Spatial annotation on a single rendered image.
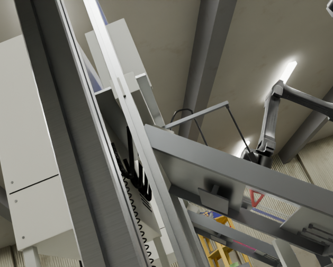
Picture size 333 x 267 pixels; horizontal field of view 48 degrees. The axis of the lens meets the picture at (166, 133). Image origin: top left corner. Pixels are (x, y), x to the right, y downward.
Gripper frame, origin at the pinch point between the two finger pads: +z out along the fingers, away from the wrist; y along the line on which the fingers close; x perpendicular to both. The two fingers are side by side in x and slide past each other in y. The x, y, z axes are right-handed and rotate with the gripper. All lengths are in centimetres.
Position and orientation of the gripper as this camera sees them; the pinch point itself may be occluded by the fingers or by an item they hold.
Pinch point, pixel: (254, 204)
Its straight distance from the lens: 153.7
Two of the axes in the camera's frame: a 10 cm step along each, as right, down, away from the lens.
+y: -1.3, -3.5, -9.3
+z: -3.1, 9.0, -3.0
